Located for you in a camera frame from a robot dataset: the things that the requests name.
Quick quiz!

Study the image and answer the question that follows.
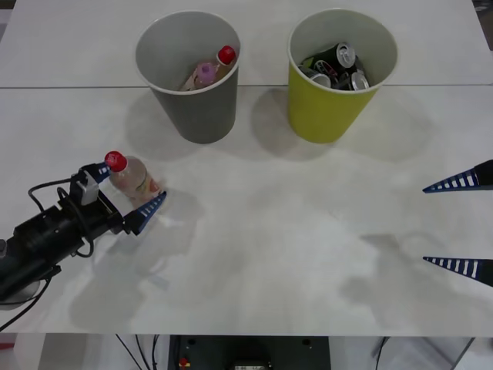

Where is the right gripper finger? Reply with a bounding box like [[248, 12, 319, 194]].
[[421, 159, 493, 193], [422, 256, 493, 288]]

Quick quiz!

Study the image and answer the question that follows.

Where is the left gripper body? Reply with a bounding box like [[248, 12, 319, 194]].
[[57, 193, 129, 242]]

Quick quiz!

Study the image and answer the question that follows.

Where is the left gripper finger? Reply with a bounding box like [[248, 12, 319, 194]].
[[79, 160, 113, 184], [122, 191, 168, 237]]

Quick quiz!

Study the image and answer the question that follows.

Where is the clear bottle with red cap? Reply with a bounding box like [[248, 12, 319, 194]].
[[104, 150, 163, 202]]

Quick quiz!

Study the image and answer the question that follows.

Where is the grey plastic bin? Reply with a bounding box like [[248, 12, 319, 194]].
[[134, 10, 242, 145]]

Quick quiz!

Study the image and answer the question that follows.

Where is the silver-topped drink can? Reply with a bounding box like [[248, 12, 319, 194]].
[[307, 72, 333, 89], [349, 70, 371, 92]]

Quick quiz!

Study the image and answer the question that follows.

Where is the yellow-green plastic bin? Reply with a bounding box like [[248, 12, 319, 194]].
[[287, 8, 399, 145]]

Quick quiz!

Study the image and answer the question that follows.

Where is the small bottle with red cap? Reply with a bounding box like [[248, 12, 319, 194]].
[[210, 45, 237, 83]]

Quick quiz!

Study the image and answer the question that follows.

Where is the black robot torso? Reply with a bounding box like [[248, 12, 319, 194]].
[[169, 335, 330, 370]]

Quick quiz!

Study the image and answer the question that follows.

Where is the red and black drink can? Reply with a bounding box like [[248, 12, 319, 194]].
[[313, 58, 340, 79]]

